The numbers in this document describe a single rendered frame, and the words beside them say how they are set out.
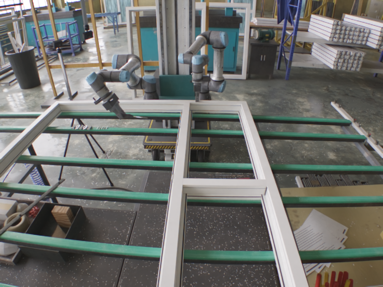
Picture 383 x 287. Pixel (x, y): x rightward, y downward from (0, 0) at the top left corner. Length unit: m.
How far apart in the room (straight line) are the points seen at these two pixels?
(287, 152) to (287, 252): 2.23
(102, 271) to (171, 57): 1.87
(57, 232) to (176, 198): 0.75
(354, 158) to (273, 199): 2.39
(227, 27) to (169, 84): 3.03
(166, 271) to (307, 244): 0.76
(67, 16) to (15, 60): 4.37
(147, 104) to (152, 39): 3.62
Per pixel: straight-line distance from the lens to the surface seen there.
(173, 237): 0.91
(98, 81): 1.55
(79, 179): 2.73
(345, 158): 3.30
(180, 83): 2.39
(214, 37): 2.08
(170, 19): 2.35
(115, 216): 1.46
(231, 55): 5.36
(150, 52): 5.44
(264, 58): 5.22
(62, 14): 9.80
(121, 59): 1.96
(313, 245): 1.36
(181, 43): 2.37
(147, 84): 2.29
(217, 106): 1.80
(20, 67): 5.77
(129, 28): 3.89
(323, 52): 5.87
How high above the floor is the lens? 1.68
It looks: 34 degrees down
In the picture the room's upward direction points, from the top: straight up
